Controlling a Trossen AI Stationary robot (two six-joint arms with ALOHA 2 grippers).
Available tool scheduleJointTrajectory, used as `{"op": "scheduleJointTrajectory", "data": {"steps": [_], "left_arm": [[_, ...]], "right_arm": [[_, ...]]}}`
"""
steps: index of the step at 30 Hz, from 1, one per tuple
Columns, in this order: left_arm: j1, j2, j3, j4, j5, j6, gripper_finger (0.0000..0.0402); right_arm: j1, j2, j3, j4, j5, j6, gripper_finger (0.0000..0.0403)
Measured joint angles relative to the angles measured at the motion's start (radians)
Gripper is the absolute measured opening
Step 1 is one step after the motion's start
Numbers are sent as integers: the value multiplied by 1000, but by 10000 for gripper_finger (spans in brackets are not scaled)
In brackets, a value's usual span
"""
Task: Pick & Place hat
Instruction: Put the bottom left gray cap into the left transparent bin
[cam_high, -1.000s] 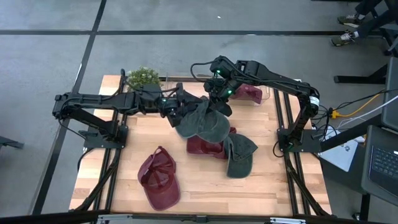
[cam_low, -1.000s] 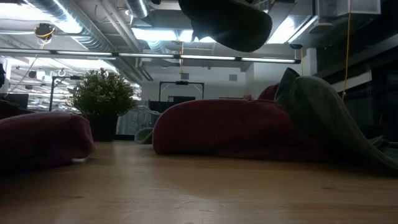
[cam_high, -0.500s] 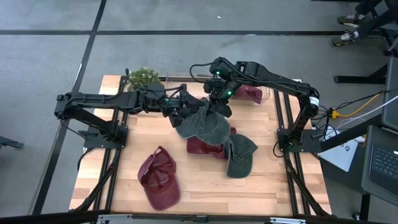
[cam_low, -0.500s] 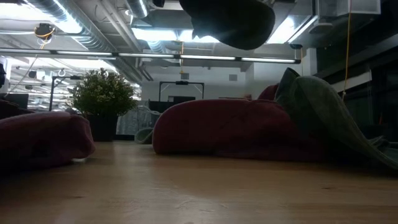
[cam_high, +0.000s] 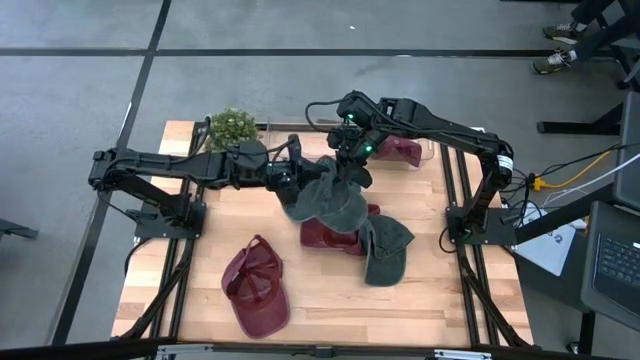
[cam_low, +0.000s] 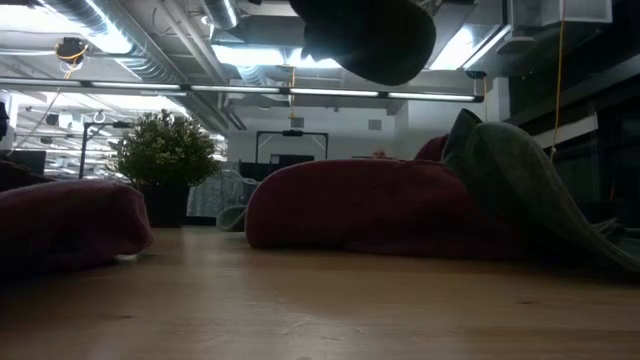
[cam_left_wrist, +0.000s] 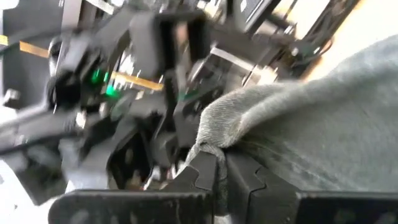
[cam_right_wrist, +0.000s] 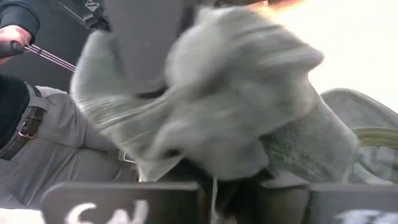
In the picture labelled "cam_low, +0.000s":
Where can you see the dark green baseball cap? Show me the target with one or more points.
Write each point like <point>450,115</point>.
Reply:
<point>510,175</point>
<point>370,40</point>
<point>232,220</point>

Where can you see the bright ceiling light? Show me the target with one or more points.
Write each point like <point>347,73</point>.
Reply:
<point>250,55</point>

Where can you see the small potted green plant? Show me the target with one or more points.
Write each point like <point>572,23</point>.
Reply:
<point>165,150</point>

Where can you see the slanted ceiling light panel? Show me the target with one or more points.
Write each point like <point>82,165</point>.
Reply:
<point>465,47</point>

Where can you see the long linear light strip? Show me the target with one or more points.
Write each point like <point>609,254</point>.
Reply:
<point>135,86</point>

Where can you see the black pole stand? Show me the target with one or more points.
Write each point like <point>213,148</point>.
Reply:
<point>83,150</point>

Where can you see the white ceiling unit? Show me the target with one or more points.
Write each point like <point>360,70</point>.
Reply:
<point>585,12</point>

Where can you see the distant black gantry frame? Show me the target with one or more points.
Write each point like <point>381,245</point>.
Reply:
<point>292,133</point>

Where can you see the grey wall vent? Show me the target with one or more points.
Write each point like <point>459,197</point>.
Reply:
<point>374,125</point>

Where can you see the silver ventilation duct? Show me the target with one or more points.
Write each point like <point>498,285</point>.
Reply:
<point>145,65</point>

